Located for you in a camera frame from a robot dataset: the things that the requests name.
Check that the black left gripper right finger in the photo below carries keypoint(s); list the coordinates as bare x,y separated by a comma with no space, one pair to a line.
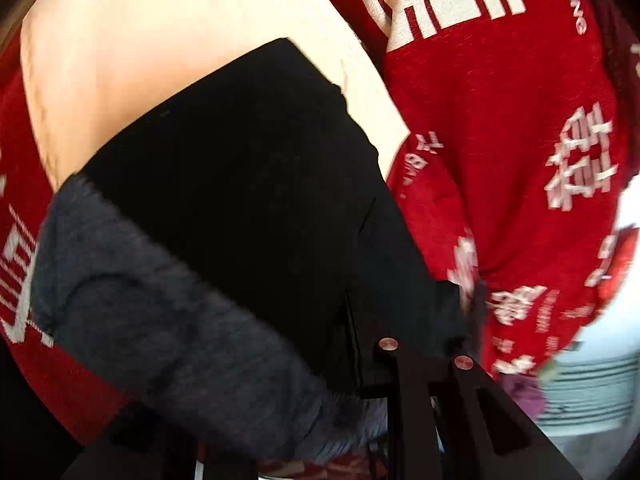
447,419

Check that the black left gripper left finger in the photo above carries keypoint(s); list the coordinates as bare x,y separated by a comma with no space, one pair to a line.
141,443

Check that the black fleece-lined pants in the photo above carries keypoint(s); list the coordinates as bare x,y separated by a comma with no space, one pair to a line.
232,256

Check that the purple cloth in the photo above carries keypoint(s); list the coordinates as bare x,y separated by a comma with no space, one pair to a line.
525,391

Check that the white striped cloth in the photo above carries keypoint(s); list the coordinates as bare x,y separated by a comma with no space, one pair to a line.
594,388

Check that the red blanket with white characters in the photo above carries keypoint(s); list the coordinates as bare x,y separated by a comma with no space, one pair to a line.
523,119

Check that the peach cream pillow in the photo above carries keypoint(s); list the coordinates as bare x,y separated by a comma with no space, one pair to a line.
92,67

